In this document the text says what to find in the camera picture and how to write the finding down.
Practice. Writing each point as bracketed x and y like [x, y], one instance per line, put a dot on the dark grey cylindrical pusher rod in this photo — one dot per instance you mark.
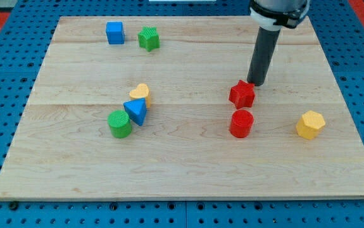
[262, 55]

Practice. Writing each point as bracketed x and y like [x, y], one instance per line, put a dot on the red star block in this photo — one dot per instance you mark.
[242, 94]

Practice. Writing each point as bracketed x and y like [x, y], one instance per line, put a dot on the green star block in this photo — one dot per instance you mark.
[149, 39]

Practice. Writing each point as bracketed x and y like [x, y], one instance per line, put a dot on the blue triangle block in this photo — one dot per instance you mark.
[136, 109]

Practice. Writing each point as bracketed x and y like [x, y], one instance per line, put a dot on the red cylinder block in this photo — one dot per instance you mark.
[241, 123]

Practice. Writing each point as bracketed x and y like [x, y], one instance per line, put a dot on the yellow hexagon block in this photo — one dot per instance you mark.
[310, 125]

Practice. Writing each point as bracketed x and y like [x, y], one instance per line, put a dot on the yellow heart block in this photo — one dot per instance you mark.
[141, 91]

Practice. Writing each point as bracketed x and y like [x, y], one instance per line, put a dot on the blue cube block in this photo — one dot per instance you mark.
[115, 33]

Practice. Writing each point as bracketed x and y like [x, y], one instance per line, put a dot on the light wooden board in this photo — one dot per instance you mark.
[63, 149]

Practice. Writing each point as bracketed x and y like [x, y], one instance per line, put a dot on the green cylinder block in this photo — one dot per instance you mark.
[119, 124]

